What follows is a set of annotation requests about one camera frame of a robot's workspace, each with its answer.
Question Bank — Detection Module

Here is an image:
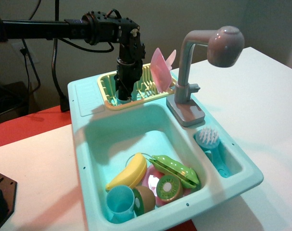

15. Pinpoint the pink toy plate in sink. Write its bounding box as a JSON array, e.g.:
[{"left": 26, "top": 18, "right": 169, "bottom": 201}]
[{"left": 142, "top": 165, "right": 191, "bottom": 207}]

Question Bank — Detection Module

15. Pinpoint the grey toy faucet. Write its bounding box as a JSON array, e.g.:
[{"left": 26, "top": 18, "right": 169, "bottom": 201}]
[{"left": 166, "top": 26, "right": 245, "bottom": 127}]

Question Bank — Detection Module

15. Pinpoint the blue dish brush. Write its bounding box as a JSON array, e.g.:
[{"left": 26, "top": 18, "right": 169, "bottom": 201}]
[{"left": 194, "top": 127, "right": 231, "bottom": 178}]

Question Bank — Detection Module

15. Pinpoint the white wall outlet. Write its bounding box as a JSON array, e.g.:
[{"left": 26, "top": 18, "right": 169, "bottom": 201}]
[{"left": 11, "top": 41, "right": 39, "bottom": 65}]

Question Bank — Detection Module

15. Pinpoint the yellow dish drying rack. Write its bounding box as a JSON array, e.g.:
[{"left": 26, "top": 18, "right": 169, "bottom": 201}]
[{"left": 97, "top": 64, "right": 177, "bottom": 111}]

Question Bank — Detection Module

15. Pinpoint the pink toy plate front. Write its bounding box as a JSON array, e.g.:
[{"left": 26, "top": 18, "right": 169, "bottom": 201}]
[{"left": 150, "top": 48, "right": 172, "bottom": 93}]

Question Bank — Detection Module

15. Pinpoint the blue toy cup in sink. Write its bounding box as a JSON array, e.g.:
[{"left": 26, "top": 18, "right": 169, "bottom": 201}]
[{"left": 106, "top": 185, "right": 135, "bottom": 224}]

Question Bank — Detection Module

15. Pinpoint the toy kiwi half left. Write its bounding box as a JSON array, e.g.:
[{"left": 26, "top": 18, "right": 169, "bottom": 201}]
[{"left": 133, "top": 186, "right": 156, "bottom": 216}]

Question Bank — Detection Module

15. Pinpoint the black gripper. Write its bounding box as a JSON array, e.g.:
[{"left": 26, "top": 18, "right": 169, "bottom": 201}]
[{"left": 114, "top": 58, "right": 143, "bottom": 101}]

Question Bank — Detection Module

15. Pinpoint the teal toy sink unit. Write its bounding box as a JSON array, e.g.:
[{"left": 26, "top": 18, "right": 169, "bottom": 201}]
[{"left": 68, "top": 76, "right": 264, "bottom": 231}]

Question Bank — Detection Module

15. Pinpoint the green toy pea pod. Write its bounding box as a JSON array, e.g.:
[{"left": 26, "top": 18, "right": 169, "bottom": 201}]
[{"left": 148, "top": 155, "right": 201, "bottom": 190}]

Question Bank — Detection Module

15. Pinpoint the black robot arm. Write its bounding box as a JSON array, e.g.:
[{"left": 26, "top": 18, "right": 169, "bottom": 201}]
[{"left": 0, "top": 9, "right": 145, "bottom": 101}]

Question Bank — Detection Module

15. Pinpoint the black power cable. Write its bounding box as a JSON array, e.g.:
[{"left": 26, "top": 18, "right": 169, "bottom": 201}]
[{"left": 20, "top": 0, "right": 42, "bottom": 97}]

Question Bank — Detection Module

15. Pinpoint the pink toy plate back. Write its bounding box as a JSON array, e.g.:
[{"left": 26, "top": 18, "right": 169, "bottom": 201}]
[{"left": 165, "top": 50, "right": 177, "bottom": 71}]

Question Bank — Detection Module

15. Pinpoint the toy kiwi half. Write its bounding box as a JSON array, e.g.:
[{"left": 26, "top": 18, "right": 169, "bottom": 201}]
[
  {"left": 156, "top": 175, "right": 183, "bottom": 203},
  {"left": 133, "top": 186, "right": 156, "bottom": 216}
]

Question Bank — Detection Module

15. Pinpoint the black flexible hose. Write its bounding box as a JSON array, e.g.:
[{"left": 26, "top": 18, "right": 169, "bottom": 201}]
[{"left": 51, "top": 0, "right": 70, "bottom": 113}]

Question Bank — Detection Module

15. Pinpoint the toy kiwi half right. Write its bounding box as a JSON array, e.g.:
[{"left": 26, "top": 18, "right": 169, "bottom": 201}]
[{"left": 156, "top": 175, "right": 183, "bottom": 203}]

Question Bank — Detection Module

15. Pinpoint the blue toy cup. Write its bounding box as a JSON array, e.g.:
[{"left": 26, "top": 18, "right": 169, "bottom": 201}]
[
  {"left": 106, "top": 185, "right": 135, "bottom": 224},
  {"left": 115, "top": 90, "right": 137, "bottom": 105}
]

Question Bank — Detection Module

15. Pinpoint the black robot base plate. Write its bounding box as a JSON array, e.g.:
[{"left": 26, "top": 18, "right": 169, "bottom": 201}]
[{"left": 0, "top": 173, "right": 17, "bottom": 228}]

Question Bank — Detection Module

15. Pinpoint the yellow toy banana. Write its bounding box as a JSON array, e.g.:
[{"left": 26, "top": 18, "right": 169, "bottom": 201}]
[{"left": 105, "top": 153, "right": 147, "bottom": 191}]

